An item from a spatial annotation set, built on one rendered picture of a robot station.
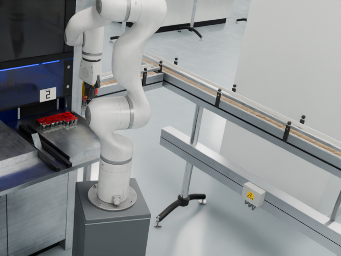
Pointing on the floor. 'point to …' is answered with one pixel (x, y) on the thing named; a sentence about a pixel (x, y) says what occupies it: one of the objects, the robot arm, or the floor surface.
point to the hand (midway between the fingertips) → (90, 92)
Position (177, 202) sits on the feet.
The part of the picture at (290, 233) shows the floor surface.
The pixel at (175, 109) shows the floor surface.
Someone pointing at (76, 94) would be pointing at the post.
